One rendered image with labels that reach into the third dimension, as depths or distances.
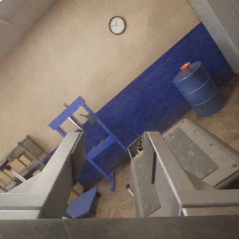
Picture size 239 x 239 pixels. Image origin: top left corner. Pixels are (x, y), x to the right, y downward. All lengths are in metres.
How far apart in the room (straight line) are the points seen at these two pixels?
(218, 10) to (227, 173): 3.28
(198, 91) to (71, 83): 2.48
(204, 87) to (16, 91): 3.71
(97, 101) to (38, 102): 1.29
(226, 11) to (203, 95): 1.42
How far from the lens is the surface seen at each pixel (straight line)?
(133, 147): 3.36
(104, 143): 3.58
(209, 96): 3.49
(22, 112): 4.38
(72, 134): 0.16
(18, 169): 4.57
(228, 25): 3.82
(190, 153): 0.85
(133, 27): 3.83
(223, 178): 0.70
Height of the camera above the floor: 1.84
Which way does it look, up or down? 14 degrees down
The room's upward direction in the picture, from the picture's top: 42 degrees counter-clockwise
